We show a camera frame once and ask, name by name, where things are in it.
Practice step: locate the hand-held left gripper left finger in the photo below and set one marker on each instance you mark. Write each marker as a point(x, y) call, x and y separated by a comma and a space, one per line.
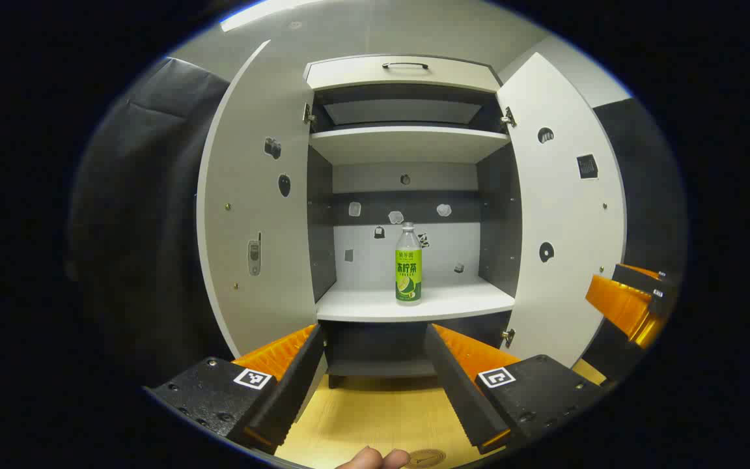
point(297, 384)

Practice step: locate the green label bottle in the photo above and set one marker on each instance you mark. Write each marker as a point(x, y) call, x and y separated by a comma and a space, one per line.
point(408, 277)

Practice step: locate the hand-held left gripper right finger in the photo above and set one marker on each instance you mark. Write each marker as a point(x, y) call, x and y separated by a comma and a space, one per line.
point(456, 384)

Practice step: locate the round brown coaster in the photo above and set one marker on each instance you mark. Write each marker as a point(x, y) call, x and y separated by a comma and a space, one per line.
point(426, 458)

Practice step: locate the white cabinet door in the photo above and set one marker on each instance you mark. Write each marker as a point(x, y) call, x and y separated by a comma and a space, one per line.
point(251, 195)
point(564, 228)

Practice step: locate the white cabinet shelf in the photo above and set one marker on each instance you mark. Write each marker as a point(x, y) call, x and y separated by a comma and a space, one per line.
point(407, 143)
point(375, 303)

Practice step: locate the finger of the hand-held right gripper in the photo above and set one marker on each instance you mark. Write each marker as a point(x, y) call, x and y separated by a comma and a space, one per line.
point(648, 281)
point(619, 306)

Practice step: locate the ceiling light panel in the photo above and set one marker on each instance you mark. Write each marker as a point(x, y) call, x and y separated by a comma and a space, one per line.
point(264, 13)

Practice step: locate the white cabinet drawer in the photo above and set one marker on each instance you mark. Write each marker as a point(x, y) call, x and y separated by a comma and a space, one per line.
point(401, 77)

